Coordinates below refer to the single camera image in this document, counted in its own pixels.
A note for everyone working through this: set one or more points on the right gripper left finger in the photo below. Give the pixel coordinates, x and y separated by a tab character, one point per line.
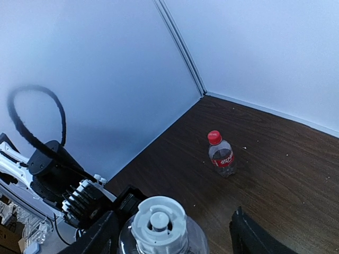
102	237

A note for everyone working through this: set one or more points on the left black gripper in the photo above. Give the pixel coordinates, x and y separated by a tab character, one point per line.
87	203

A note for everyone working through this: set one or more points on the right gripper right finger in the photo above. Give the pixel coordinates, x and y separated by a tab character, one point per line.
248	237

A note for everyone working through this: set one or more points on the clear wide plastic bottle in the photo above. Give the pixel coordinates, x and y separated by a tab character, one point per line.
197	241

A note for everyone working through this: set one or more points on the white bottle cap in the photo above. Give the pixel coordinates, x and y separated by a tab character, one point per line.
159	226

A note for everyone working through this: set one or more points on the red label cola bottle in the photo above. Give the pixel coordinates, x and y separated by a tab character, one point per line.
223	158

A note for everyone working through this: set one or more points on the red bottle cap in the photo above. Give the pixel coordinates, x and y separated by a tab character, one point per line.
214	137

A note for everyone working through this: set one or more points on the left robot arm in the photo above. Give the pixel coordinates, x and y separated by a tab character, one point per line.
41	176

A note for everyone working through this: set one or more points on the light blue small box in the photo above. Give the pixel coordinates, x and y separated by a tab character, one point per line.
33	248

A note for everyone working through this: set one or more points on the cardboard box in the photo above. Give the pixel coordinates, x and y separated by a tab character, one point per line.
9	241

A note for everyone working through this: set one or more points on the left corner aluminium post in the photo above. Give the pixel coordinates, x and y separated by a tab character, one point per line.
181	45

